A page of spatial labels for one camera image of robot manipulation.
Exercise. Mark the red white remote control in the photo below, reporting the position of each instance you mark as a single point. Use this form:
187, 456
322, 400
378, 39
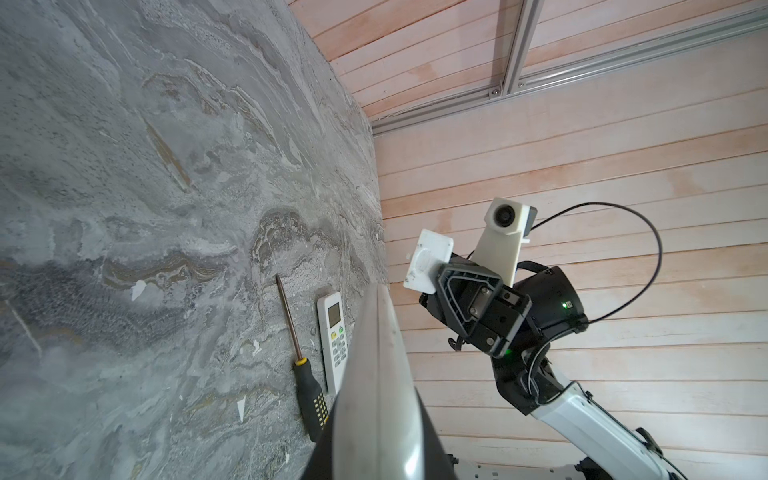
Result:
377, 428

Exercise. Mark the white air conditioner remote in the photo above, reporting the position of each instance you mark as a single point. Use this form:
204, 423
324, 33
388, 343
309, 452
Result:
333, 335

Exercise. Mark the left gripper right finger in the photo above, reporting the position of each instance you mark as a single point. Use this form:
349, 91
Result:
432, 461

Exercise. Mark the black yellow screwdriver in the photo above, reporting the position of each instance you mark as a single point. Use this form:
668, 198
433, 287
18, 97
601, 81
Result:
311, 400

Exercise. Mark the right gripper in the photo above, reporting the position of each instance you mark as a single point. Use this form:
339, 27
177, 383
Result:
497, 319

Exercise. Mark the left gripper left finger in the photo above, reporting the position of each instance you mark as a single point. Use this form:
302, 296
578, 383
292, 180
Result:
320, 464

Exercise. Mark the white battery cover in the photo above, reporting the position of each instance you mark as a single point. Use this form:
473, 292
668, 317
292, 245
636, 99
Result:
432, 251

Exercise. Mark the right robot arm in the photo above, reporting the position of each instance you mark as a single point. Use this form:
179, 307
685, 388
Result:
529, 382

